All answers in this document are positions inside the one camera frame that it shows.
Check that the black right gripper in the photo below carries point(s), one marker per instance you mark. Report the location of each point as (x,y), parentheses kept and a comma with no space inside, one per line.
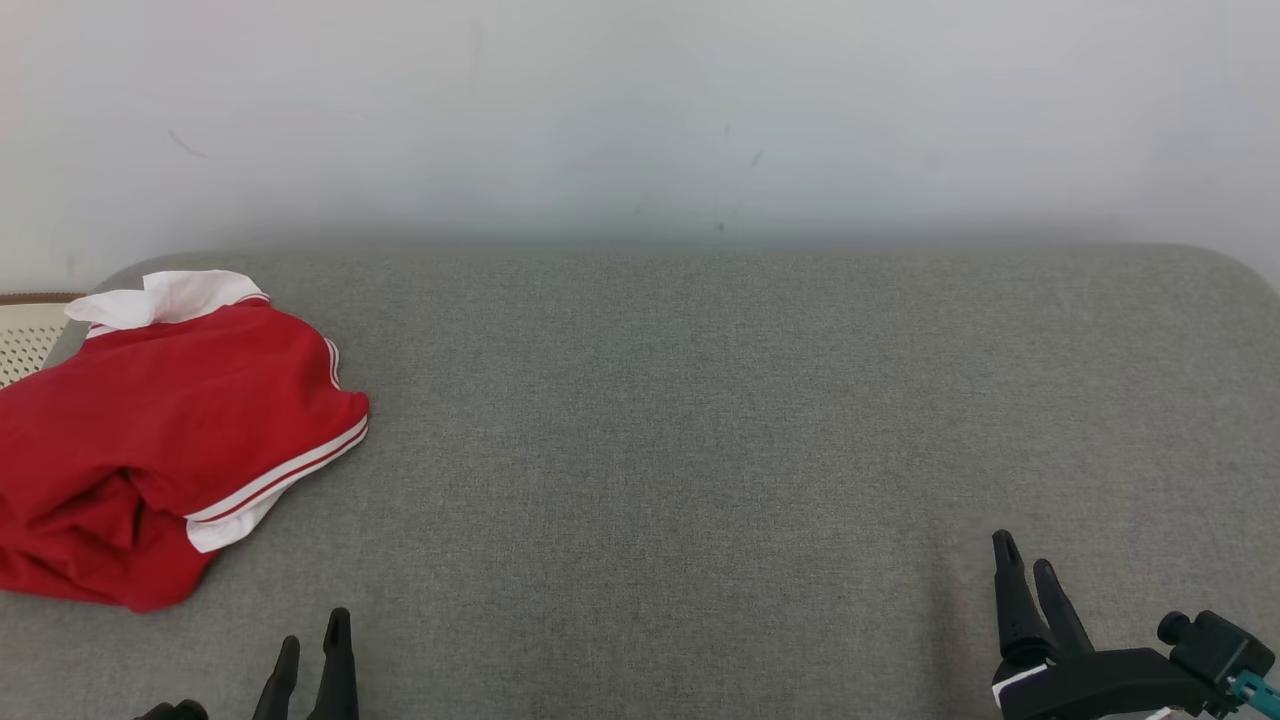
(1100,685)

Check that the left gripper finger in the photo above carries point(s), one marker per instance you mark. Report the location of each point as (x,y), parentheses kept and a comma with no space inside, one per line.
(338,670)
(280,685)

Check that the red basketball jersey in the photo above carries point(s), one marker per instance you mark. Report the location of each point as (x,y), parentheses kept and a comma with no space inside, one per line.
(200,400)

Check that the grey fabric sofa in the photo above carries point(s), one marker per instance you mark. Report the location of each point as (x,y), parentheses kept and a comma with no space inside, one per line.
(700,450)

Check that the cream perforated laundry basket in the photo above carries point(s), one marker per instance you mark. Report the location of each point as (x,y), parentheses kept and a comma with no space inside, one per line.
(25,340)

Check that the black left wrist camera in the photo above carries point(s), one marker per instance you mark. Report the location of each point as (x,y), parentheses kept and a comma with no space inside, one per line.
(175,712)

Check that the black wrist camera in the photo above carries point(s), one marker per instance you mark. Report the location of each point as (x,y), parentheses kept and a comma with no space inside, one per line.
(1220,645)
(175,712)

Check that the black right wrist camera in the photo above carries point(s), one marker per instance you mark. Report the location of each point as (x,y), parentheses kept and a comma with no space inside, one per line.
(1220,645)

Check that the teal right camera connector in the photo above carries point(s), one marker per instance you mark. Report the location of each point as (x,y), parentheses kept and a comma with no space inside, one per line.
(1255,688)

